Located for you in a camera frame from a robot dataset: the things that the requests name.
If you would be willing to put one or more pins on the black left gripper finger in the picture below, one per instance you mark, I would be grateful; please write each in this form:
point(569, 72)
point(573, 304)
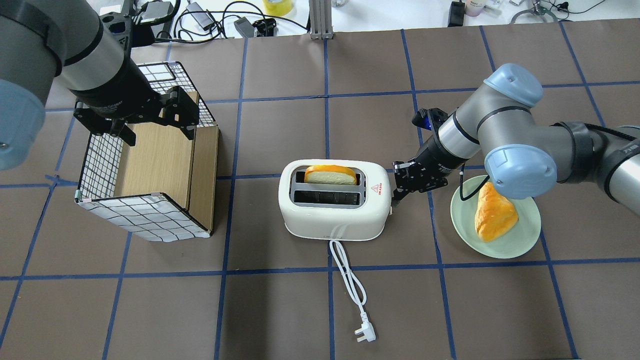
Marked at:
point(120, 129)
point(189, 131)

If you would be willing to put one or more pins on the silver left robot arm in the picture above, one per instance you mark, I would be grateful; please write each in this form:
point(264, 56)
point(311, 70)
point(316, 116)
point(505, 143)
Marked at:
point(90, 55)

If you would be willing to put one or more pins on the white two-slot toaster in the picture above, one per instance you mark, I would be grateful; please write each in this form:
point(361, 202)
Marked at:
point(348, 212)

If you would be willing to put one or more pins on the golden triangular pastry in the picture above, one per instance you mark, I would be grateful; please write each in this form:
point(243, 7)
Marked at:
point(495, 214)

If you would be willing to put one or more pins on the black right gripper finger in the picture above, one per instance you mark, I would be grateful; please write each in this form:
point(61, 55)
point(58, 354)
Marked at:
point(398, 195)

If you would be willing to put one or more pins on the yellow tape roll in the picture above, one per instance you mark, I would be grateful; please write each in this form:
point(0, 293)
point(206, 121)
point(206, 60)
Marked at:
point(277, 8)

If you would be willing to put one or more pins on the white paper cup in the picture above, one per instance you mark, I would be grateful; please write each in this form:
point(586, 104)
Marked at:
point(473, 8)

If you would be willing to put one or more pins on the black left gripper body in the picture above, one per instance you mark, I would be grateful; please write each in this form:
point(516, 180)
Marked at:
point(119, 91)

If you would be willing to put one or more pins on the black power adapter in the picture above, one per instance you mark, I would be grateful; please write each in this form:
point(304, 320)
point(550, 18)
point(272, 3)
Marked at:
point(456, 14)

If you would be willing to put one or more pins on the aluminium frame post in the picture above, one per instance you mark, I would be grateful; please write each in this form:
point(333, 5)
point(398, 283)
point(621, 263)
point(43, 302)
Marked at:
point(320, 15)

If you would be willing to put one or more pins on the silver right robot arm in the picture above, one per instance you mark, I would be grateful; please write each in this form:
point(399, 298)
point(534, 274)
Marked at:
point(522, 159)

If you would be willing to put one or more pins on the yellow bread slice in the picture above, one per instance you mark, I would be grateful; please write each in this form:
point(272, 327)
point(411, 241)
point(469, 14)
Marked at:
point(330, 174)

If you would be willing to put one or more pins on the grid-pattern wooden basket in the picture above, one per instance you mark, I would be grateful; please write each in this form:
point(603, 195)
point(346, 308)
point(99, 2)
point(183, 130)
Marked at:
point(163, 187)

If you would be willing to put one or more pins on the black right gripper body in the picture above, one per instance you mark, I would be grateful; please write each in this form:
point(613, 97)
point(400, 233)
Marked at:
point(434, 156)

